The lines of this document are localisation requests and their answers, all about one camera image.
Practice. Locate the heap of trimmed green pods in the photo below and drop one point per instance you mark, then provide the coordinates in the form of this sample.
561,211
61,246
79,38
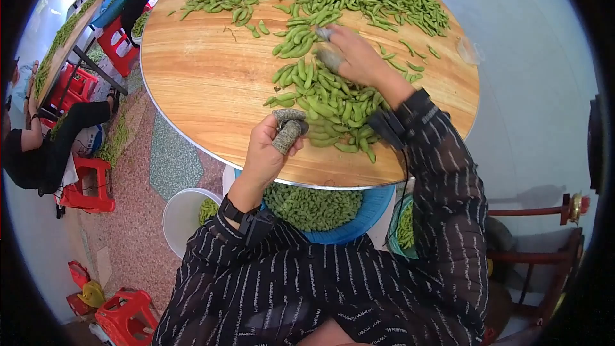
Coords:
312,206

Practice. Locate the red plastic stool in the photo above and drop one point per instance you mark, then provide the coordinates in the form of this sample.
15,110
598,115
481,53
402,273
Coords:
125,317
115,45
91,187
74,86

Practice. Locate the white plastic bucket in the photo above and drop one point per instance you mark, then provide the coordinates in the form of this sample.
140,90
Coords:
182,221

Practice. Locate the person's left index finger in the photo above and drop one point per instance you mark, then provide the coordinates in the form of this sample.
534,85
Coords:
289,115

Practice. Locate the person's right hand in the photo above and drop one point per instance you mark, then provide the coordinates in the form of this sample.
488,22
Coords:
360,57

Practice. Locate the teal plastic basin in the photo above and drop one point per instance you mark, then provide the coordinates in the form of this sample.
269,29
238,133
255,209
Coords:
395,242

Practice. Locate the long wooden table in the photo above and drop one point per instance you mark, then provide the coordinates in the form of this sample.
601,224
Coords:
62,48

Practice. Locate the yellow plastic object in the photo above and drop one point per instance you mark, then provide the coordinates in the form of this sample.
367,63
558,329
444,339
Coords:
92,294

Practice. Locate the clear plastic scrap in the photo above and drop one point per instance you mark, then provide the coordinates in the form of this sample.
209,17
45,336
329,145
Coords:
468,50

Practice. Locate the dark wooden chair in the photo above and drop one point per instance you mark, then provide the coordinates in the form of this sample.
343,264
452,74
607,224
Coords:
528,257

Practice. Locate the person's right index finger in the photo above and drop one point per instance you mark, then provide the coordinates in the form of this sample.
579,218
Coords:
325,33

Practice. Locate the person's right thumb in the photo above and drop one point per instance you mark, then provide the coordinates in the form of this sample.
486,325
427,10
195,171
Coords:
329,58

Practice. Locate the blue plastic basin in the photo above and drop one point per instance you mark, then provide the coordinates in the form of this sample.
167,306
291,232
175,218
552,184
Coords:
374,214
109,9

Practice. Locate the scattered green pods on floor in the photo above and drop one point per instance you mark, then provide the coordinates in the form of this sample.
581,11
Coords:
115,137

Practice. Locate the black wrist band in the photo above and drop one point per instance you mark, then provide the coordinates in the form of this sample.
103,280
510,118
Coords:
387,127
254,225

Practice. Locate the pile of green bean pods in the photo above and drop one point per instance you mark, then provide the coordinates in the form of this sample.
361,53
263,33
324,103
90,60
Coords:
331,103

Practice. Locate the round wooden table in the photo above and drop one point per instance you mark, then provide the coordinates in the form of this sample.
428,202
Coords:
202,86

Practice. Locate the person's body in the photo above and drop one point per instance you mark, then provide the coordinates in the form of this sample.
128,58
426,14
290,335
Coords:
336,288

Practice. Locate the person's left hand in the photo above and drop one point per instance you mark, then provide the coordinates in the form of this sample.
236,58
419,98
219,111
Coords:
264,154

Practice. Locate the white bowl of pods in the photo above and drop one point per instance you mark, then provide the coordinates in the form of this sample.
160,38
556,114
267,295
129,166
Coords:
140,26

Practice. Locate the person's left thumb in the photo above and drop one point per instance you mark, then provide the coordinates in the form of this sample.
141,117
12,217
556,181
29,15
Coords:
287,137

